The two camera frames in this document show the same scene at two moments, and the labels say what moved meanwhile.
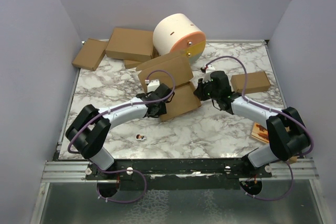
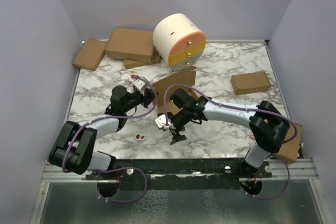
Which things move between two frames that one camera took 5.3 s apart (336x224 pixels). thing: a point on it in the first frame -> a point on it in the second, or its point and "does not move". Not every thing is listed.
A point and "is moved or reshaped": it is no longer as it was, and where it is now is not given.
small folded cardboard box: (256, 82) does not move
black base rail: (179, 173) does not move
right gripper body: (205, 91) -> (180, 119)
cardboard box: (91, 55) does not move
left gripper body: (161, 111) -> (146, 101)
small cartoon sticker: (139, 137) does not move
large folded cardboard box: (130, 44) does not move
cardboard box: (178, 70) is moved or reshaped
